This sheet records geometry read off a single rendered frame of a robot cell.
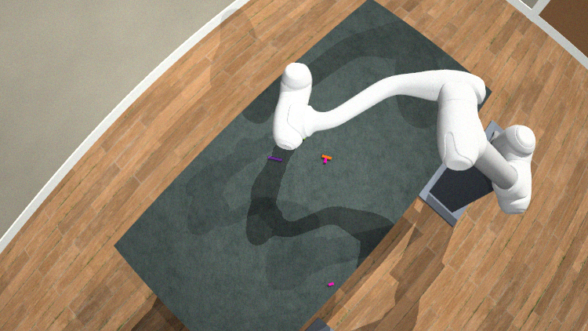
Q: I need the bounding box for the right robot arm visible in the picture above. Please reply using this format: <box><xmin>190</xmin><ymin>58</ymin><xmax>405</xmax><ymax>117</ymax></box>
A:
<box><xmin>272</xmin><ymin>63</ymin><xmax>535</xmax><ymax>214</ymax></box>

